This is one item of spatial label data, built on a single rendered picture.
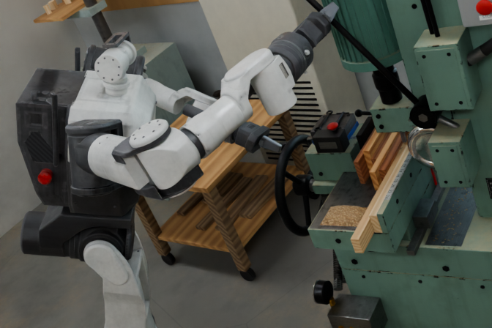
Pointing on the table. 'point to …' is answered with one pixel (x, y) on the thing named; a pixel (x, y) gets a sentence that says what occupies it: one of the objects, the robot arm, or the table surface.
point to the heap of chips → (344, 216)
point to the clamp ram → (364, 132)
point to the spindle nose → (391, 92)
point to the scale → (398, 176)
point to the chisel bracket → (392, 116)
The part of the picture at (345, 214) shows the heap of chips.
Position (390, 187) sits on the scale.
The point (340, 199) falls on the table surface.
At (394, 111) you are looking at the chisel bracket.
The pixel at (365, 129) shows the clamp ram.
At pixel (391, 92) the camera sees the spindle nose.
